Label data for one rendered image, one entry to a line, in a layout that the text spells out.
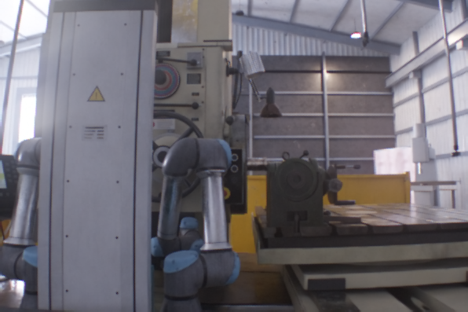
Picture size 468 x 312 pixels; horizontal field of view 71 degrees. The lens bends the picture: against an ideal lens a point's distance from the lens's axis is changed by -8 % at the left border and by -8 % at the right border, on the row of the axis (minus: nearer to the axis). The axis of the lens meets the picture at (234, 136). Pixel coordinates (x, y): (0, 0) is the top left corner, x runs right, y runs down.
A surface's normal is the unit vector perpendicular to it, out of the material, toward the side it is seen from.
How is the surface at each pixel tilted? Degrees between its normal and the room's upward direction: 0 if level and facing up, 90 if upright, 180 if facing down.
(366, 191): 90
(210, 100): 90
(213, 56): 90
